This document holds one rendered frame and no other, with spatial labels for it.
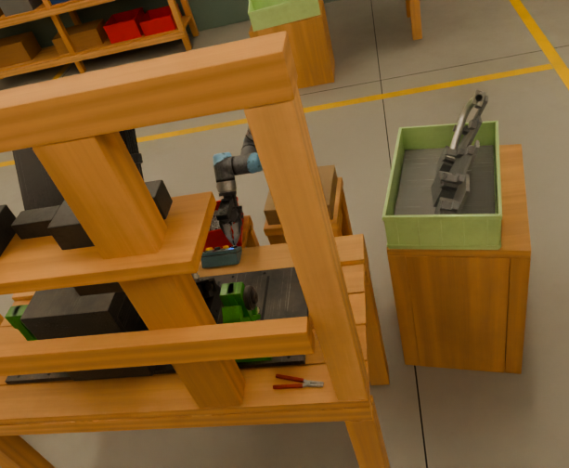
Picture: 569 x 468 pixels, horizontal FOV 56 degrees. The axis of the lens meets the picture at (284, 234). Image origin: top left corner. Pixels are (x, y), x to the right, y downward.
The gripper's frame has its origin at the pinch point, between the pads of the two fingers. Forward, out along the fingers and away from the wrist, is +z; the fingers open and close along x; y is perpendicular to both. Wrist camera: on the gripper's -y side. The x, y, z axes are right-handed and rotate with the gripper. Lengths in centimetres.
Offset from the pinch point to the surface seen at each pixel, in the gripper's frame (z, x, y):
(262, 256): 6.7, -11.2, -1.9
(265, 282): 14.7, -14.0, -13.5
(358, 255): 10, -49, -6
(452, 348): 65, -81, 43
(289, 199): -18, -45, -96
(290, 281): 15.2, -23.6, -14.2
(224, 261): 6.3, 3.2, -5.4
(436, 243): 11, -77, 6
